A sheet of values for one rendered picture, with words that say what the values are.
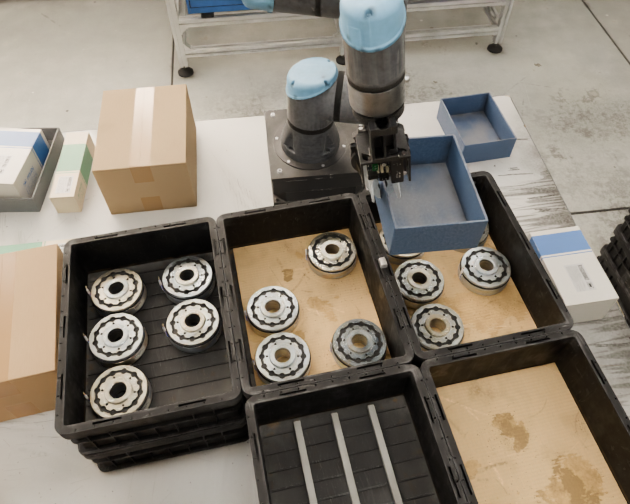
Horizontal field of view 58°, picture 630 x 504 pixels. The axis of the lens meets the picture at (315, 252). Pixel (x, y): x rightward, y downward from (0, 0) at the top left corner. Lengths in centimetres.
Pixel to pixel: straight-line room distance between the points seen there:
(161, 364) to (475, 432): 59
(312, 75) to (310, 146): 18
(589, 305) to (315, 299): 59
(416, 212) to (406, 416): 36
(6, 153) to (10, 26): 221
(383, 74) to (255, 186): 87
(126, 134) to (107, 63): 185
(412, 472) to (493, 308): 37
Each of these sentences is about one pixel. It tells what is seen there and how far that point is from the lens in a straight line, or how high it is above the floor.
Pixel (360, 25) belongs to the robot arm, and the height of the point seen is 146.
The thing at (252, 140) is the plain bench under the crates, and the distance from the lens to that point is 166.
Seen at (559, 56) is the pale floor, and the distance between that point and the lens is 346.
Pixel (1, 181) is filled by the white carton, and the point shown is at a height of 79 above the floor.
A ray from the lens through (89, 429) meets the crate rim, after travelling 100.
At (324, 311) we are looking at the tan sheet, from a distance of 114.
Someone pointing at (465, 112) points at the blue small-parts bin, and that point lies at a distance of 179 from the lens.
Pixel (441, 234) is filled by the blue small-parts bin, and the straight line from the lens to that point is 92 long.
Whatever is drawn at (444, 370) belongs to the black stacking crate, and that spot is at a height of 90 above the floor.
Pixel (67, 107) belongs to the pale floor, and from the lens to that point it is 311.
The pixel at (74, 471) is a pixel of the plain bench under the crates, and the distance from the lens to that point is 124.
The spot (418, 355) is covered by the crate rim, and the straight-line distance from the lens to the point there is 100.
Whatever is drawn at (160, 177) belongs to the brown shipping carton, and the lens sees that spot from 144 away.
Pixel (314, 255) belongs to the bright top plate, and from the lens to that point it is 118.
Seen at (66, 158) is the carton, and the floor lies 76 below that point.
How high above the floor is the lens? 182
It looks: 54 degrees down
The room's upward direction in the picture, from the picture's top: straight up
